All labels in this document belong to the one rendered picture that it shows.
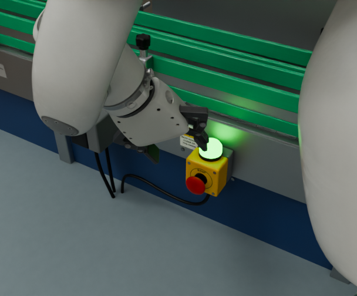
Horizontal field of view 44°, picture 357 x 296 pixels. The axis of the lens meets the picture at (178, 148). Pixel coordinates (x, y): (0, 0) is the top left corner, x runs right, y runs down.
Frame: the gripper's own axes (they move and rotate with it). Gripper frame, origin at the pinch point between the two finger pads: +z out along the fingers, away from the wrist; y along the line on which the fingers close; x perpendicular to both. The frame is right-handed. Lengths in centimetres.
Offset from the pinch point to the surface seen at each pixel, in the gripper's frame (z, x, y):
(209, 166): 8.9, -0.7, -1.9
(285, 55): 10.8, -23.7, -18.5
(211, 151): 7.5, -2.9, -3.1
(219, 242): 32.0, 4.5, 5.6
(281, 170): 15.7, -0.5, -13.5
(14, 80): -1, -33, 46
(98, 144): 5.4, -10.6, 21.8
